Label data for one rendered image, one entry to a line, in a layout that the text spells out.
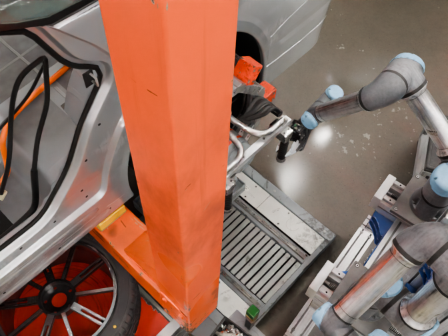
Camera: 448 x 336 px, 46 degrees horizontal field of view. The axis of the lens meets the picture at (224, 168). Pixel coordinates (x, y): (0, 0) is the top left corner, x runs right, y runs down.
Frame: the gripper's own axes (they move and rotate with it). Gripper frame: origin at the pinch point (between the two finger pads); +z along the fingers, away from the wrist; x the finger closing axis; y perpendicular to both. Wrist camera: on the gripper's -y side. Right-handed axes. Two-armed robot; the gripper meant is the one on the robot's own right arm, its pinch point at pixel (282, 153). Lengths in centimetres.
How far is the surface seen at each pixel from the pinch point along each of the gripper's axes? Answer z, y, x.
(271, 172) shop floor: -34, -75, -33
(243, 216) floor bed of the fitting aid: 2, -70, -26
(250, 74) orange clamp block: -0.4, 37.0, -14.8
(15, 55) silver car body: 48, 42, -100
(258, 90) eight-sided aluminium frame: -6.8, 22.5, -16.7
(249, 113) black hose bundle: 6.8, 24.2, -10.9
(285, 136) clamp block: 2.2, 15.2, 3.4
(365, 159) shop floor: -78, -81, 4
